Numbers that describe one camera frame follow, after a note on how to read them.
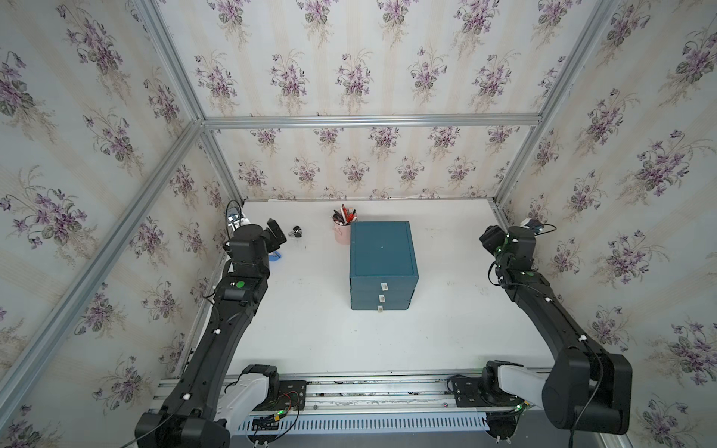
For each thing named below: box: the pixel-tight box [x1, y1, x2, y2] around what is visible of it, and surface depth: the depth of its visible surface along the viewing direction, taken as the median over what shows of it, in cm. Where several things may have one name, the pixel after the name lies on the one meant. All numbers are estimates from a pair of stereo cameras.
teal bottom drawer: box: [350, 292, 416, 313], surface depth 83 cm
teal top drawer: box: [350, 276, 420, 293], surface depth 76 cm
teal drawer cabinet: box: [349, 220, 420, 313], surface depth 79 cm
